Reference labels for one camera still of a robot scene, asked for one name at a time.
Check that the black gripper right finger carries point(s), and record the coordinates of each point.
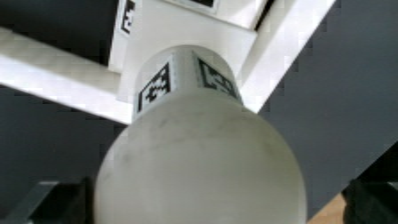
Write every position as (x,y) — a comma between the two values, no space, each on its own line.
(371,203)

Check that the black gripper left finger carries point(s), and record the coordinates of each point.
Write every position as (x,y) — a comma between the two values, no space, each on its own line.
(56,204)

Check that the white lamp bulb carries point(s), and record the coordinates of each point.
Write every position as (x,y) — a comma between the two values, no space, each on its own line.
(199,167)

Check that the white lamp base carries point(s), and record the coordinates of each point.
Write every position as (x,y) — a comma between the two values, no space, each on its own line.
(163,23)

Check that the white U-shaped fence frame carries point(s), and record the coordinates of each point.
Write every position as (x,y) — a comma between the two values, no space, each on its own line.
(55,42)

